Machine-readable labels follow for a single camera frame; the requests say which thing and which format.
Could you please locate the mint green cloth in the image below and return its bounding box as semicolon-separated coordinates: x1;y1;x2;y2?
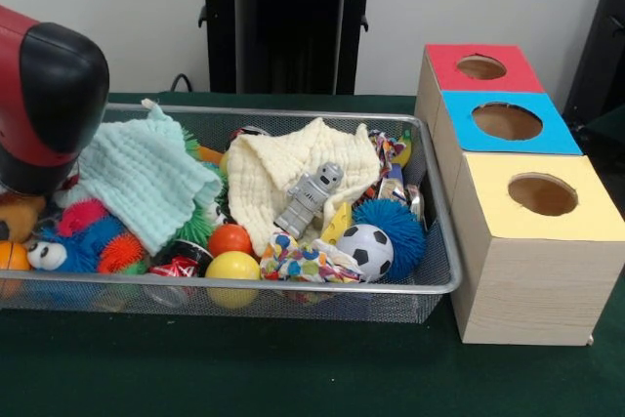
53;99;224;257

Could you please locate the orange plush bear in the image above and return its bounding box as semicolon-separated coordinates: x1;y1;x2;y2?
0;194;48;243

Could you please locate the silver mesh bin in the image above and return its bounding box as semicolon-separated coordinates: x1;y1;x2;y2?
0;100;464;325

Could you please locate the wooden box with three holes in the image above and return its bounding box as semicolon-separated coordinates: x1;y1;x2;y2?
413;43;625;346

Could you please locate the grey robot toy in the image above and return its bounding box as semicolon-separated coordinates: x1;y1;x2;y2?
273;161;346;242

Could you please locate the cream cloth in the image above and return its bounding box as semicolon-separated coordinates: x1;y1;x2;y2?
227;116;383;255

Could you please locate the small soccer ball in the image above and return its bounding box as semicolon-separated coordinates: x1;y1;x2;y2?
335;224;395;282

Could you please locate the orange ball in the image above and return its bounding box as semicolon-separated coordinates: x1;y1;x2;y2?
208;224;254;258

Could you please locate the blue spiky ball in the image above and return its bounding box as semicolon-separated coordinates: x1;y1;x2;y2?
352;199;428;280

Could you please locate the yellow ball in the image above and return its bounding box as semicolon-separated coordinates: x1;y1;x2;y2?
204;250;263;310

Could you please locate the dark green tablecloth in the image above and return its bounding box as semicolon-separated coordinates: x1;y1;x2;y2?
0;91;625;417

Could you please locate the blue spiky toy with eyes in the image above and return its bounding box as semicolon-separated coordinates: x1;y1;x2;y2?
26;215;129;274

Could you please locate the small orange basketball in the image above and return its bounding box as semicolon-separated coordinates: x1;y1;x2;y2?
0;240;31;271

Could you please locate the black chair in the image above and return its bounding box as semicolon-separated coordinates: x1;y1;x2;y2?
561;0;625;120

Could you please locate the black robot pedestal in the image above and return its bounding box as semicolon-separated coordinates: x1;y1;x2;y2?
187;0;395;96

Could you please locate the black looped cable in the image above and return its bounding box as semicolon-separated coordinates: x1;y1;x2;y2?
168;73;197;94

